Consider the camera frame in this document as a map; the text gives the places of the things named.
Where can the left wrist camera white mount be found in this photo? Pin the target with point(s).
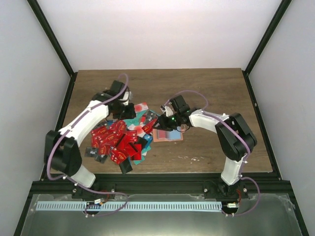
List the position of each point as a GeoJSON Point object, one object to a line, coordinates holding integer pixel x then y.
{"type": "Point", "coordinates": [127, 98]}

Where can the teal card pile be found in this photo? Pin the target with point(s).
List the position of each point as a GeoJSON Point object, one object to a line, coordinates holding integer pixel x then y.
{"type": "Point", "coordinates": [131, 123]}
{"type": "Point", "coordinates": [143, 155]}

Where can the black card at front edge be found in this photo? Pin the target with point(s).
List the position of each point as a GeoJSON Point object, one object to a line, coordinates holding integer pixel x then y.
{"type": "Point", "coordinates": [125, 166]}

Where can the red VIP card front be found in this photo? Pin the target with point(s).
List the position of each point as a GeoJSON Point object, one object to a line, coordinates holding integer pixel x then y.
{"type": "Point", "coordinates": [117, 156]}

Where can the pink leather card holder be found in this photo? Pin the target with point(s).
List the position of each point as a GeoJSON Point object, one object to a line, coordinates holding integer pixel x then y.
{"type": "Point", "coordinates": [168, 136]}

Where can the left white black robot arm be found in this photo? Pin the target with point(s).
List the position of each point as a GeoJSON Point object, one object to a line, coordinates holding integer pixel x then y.
{"type": "Point", "coordinates": [62, 156]}

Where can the black red striped card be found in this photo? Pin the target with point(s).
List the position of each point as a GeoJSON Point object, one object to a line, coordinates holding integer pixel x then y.
{"type": "Point", "coordinates": [149, 116]}

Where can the black card low left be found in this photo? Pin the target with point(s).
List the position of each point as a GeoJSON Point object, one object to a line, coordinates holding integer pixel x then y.
{"type": "Point", "coordinates": [101, 158]}

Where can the teal card front pile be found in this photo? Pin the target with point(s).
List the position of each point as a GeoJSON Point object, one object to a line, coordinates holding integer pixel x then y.
{"type": "Point", "coordinates": [143, 155]}

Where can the black aluminium frame rail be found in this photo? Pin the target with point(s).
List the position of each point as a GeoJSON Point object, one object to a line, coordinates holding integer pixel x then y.
{"type": "Point", "coordinates": [196, 183]}

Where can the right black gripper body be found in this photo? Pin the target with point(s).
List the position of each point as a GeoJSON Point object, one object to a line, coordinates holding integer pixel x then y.
{"type": "Point", "coordinates": [172, 123]}

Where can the white red circle card top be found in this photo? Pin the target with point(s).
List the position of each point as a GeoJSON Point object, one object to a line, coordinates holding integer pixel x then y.
{"type": "Point", "coordinates": [141, 107]}

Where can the red card left pile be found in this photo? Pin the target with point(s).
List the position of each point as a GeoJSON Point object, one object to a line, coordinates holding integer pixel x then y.
{"type": "Point", "coordinates": [114, 135]}

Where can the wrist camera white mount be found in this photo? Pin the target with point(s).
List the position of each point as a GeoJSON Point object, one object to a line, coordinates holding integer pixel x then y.
{"type": "Point", "coordinates": [166, 110]}
{"type": "Point", "coordinates": [127, 98]}

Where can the light blue slotted cable duct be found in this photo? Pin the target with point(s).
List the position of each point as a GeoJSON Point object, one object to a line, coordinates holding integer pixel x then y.
{"type": "Point", "coordinates": [130, 206]}

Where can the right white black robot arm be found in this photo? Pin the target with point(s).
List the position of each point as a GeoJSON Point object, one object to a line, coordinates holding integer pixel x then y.
{"type": "Point", "coordinates": [236, 139]}

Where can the red gold logo card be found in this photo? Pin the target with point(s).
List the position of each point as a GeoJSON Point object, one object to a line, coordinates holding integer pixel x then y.
{"type": "Point", "coordinates": [148, 128]}

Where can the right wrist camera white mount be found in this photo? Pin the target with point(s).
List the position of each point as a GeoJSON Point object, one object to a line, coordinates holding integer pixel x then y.
{"type": "Point", "coordinates": [166, 110]}

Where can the blue card under pile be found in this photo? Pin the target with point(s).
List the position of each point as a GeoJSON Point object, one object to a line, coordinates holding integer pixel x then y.
{"type": "Point", "coordinates": [148, 138]}

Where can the teal card upper pile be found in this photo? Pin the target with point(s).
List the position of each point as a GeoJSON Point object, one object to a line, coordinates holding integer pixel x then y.
{"type": "Point", "coordinates": [131, 123]}

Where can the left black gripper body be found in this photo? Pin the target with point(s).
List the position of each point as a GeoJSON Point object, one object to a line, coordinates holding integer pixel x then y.
{"type": "Point", "coordinates": [122, 113]}

